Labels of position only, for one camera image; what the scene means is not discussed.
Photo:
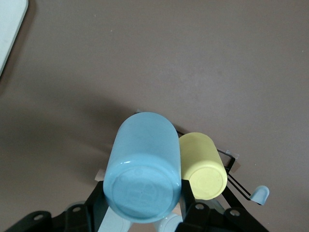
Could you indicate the blue plastic cup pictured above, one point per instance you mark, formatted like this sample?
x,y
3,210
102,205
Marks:
x,y
142,169

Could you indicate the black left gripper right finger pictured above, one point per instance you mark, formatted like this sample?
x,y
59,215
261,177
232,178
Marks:
x,y
217,221

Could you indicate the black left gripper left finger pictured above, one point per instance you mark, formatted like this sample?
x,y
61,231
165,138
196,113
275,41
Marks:
x,y
60,220

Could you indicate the yellow plastic cup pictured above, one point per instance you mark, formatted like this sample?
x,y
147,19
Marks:
x,y
202,164

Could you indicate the pale grey plastic cup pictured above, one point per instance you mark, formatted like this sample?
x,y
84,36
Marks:
x,y
169,224

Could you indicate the beige plastic tray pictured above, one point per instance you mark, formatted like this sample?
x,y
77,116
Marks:
x,y
9,29

